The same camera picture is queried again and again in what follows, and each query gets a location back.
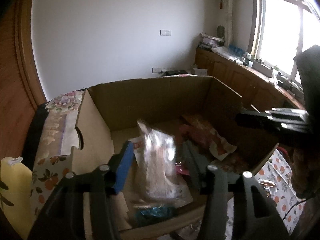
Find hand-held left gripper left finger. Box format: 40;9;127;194
27;141;135;240

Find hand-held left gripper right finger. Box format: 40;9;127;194
181;141;292;240

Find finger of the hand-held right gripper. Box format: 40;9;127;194
235;107;310;137

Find orange white snack bag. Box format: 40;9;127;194
181;114;237;160

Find clear plastic snack packet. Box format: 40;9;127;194
137;119;194;205

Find brown cardboard box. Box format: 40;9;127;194
71;75;280;240

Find person's right hand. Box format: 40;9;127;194
290;146;313;198

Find small pink wrapper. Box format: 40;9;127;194
175;162;191;176

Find white red print packet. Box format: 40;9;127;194
129;137;148;160

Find teal snack packet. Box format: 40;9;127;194
135;206;177;227

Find orange print bedsheet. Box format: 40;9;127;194
30;150;308;240

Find silver crumpled wrapper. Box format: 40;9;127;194
257;180;275;189

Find low wooden cabinet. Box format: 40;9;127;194
194;46;308;120

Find window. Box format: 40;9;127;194
247;0;320;85

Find floral blanket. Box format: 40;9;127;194
37;90;85;157

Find clear plastic bags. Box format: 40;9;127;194
212;46;247;64

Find black device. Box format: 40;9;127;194
166;70;188;77

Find stack of small boxes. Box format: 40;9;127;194
200;32;224;49

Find yellow plush pillow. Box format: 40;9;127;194
0;156;34;239

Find pale curtain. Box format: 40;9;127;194
217;0;234;48

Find wooden wardrobe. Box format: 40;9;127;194
0;0;48;160

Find black cable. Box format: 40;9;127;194
281;197;315;223

